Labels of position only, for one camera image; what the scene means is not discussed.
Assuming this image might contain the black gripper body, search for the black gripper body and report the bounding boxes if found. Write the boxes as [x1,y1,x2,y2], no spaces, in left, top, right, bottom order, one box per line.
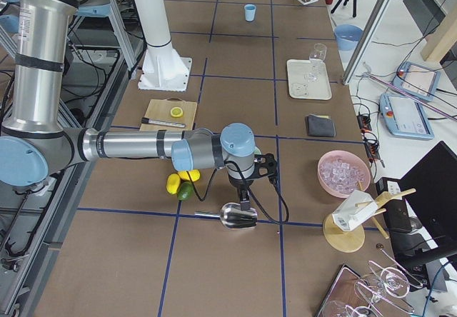
[226,154,278,211]

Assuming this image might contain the light blue cup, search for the light blue cup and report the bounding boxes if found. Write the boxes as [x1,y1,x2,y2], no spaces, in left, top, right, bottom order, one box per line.
[244,4,256,22]

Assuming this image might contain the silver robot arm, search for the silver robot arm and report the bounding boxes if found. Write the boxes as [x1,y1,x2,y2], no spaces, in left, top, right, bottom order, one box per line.
[1,0,277,210]

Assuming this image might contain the steel ice scoop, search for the steel ice scoop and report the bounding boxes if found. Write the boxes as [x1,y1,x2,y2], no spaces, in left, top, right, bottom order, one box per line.
[194,203,258,229]

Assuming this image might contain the pink bowl with ice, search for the pink bowl with ice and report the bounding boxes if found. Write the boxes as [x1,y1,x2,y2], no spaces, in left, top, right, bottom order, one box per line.
[317,150,371,198]

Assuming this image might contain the blue bowl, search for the blue bowl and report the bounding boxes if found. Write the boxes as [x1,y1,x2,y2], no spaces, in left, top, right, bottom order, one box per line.
[334,24,363,51]

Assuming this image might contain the yellow lemon upper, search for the yellow lemon upper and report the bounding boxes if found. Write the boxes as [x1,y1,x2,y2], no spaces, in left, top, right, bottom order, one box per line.
[178,169,201,182]

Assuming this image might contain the yellow lemon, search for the yellow lemon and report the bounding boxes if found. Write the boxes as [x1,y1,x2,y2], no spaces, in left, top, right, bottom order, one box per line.
[178,169,201,182]
[166,173,181,195]

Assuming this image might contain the green lime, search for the green lime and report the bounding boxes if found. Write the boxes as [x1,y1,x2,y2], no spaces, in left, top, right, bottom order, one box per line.
[176,181,194,201]

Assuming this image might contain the yellow lemon lower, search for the yellow lemon lower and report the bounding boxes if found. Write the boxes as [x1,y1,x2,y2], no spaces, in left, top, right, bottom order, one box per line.
[166,173,181,195]

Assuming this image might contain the cream bear tray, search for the cream bear tray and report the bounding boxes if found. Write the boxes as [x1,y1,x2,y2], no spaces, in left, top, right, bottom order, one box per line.
[286,59,332,101]

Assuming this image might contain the white paper carton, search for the white paper carton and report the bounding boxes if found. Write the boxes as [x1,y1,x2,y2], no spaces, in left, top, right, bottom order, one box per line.
[331,190,378,232]

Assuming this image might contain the half lemon slice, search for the half lemon slice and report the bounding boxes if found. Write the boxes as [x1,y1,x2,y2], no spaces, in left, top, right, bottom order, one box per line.
[170,106,184,119]

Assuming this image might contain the wooden cup stand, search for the wooden cup stand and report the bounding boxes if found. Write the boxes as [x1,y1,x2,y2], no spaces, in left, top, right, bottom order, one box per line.
[323,188,416,253]

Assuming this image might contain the clear wine glass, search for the clear wine glass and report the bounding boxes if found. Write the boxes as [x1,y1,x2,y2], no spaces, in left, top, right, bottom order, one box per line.
[304,43,327,82]

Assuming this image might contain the wooden cutting board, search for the wooden cutting board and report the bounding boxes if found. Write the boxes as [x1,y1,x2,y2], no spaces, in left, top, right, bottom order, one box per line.
[140,99,198,131]

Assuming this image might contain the steel rod with black tip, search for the steel rod with black tip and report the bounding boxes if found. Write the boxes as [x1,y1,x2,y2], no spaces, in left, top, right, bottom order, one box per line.
[141,117,186,129]

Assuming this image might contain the near teach pendant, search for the near teach pendant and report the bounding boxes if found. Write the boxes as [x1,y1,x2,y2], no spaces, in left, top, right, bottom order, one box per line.
[379,94,434,140]

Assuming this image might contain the teach pendant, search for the teach pendant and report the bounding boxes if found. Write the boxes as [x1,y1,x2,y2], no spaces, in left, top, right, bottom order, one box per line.
[392,61,441,102]
[379,94,434,140]

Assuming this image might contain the black monitor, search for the black monitor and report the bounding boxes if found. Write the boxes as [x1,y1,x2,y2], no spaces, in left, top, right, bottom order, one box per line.
[376,140,457,271]

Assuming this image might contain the upturned wine glasses on tray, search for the upturned wine glasses on tray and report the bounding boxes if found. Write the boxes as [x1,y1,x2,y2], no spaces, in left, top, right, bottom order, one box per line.
[316,243,423,316]

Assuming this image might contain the far teach pendant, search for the far teach pendant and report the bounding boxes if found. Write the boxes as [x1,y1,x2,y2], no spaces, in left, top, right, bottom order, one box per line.
[392,61,441,102]

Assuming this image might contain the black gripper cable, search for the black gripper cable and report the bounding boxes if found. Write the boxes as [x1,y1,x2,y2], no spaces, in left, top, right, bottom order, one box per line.
[191,161,291,224]

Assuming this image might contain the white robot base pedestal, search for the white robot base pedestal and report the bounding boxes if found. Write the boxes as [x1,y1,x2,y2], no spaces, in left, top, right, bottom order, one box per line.
[134,0,192,92]

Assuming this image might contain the aluminium frame post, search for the aluminium frame post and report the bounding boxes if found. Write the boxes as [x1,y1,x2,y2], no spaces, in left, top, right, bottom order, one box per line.
[342,0,391,85]

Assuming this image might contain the wooden post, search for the wooden post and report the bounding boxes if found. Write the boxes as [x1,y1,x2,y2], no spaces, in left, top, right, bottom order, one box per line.
[421,5,456,62]

